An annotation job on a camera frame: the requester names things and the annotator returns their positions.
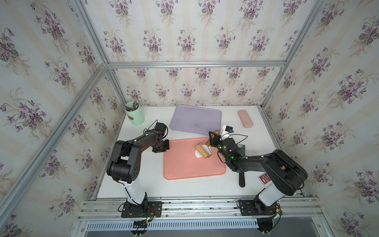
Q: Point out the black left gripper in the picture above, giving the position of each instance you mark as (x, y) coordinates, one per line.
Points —
(166, 147)

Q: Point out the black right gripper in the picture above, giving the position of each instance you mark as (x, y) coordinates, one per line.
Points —
(216, 138)

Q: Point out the black handled metal scraper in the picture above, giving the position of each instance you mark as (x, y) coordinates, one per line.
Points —
(242, 154)

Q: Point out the wooden dough roller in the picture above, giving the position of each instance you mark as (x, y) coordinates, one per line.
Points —
(207, 145)

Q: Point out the pink plastic tray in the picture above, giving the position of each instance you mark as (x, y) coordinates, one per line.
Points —
(180, 161)

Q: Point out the white dough piece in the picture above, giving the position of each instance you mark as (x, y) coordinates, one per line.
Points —
(202, 154)

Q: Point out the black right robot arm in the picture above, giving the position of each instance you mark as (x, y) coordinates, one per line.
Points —
(286, 175)

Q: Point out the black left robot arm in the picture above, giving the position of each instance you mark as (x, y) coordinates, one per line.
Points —
(124, 164)

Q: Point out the pink rectangular case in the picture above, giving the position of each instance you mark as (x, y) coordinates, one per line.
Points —
(245, 119)

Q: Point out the purple plastic tray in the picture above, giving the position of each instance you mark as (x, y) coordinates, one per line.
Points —
(198, 120)

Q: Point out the green utensil cup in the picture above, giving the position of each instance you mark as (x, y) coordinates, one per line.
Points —
(134, 113)

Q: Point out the red card packet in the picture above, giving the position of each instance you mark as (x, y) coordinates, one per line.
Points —
(264, 178)

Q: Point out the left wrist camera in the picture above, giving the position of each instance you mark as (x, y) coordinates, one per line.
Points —
(162, 128)

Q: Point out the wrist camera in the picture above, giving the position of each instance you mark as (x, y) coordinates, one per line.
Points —
(226, 132)
(162, 128)

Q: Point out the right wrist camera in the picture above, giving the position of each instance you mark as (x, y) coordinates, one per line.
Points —
(226, 132)

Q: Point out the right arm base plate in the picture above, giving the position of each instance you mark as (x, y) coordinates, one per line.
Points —
(255, 208)

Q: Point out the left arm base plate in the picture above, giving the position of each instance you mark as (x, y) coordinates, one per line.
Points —
(150, 210)

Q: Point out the aluminium frame rail front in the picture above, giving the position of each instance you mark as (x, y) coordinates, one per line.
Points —
(198, 207)

